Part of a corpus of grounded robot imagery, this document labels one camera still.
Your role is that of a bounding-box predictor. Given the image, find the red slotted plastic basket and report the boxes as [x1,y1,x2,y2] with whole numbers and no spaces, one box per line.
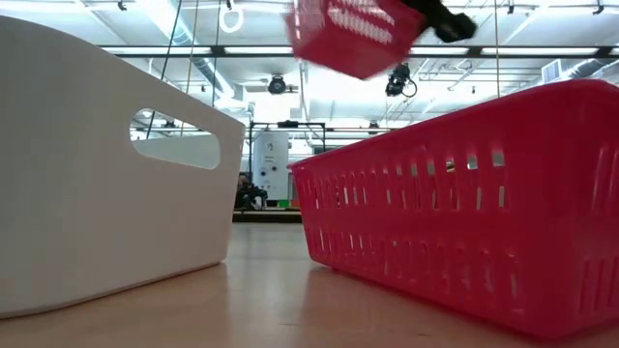
[287,78,619,340]
[283,0,427,81]

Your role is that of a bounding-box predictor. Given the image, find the white plastic basket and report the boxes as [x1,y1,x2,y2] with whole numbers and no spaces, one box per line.
[0,14,247,321]

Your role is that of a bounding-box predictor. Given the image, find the white air vent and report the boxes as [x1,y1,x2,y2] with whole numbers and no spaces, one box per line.
[541,58,563,84]

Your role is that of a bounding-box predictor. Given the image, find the white column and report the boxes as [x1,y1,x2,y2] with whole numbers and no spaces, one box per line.
[251,130,291,202]

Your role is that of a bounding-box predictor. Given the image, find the black beam with light strips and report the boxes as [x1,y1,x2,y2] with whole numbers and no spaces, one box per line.
[96,43,619,61]

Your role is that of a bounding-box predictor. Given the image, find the thin hanging cable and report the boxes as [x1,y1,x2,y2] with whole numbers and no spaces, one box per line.
[492,0,501,98]

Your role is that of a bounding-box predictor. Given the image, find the black station frame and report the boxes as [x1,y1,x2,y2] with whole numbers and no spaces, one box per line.
[248,120,327,214]

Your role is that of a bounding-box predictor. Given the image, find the white cable loop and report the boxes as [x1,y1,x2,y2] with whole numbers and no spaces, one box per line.
[218,0,245,35]

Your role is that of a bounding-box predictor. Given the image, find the silver ventilation duct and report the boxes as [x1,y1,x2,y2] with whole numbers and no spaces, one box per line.
[137,0,238,101]

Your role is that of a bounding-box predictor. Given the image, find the yellow hanging rope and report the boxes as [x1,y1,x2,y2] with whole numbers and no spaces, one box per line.
[182,0,200,110]

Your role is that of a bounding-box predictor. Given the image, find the black table edge frame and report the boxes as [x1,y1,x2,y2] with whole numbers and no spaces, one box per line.
[232,210,304,224]

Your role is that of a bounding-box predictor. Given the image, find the black hanging cable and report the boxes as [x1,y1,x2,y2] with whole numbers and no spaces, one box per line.
[144,0,185,141]

